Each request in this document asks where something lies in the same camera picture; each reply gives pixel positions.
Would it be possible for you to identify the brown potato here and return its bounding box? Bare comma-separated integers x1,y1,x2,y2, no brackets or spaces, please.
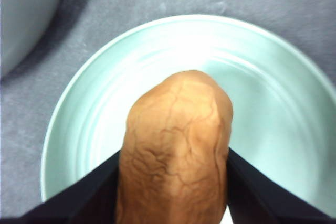
117,70,233,224

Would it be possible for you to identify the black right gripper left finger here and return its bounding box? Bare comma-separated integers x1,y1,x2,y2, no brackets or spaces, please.
0,151,121,224

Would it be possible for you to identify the grey table mat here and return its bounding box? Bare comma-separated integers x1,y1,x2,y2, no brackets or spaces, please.
0,0,336,218

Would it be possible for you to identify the green plate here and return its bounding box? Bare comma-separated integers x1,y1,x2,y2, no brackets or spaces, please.
41,17,336,219

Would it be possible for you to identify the green electric steamer pot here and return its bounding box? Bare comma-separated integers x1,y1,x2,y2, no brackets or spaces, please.
0,0,63,78

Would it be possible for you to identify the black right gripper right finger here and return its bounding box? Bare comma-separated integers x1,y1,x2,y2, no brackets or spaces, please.
227,147,336,224

